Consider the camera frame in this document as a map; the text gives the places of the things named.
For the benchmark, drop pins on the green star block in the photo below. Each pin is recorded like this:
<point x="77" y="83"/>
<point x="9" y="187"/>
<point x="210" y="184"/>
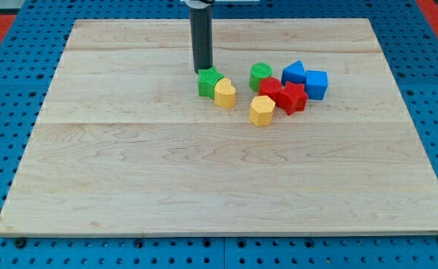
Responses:
<point x="207" y="80"/>

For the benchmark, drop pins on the green cylinder block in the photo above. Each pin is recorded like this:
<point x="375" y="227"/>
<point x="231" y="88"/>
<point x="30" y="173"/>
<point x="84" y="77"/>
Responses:
<point x="258" y="72"/>

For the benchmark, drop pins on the blue cube block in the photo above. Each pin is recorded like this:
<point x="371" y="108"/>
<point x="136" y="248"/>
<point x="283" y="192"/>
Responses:
<point x="316" y="84"/>

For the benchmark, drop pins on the blue triangle block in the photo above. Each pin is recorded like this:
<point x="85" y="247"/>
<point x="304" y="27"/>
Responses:
<point x="294" y="73"/>

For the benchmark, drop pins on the yellow hexagon block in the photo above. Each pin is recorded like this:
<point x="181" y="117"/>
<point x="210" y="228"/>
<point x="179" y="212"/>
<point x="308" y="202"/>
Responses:
<point x="261" y="110"/>

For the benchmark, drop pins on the red star block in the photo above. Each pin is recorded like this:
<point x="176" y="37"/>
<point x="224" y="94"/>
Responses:
<point x="292" y="98"/>

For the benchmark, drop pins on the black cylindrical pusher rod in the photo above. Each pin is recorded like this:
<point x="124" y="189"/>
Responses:
<point x="200" y="15"/>

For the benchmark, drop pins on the red cylinder block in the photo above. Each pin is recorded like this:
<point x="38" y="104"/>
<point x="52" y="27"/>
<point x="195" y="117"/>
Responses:
<point x="270" y="87"/>

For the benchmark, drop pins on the yellow heart block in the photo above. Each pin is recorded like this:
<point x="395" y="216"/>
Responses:
<point x="225" y="93"/>

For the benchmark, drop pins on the wooden board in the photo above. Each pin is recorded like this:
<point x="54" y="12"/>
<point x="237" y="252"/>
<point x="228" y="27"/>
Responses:
<point x="125" y="147"/>

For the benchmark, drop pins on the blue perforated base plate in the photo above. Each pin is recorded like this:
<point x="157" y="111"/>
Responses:
<point x="29" y="55"/>

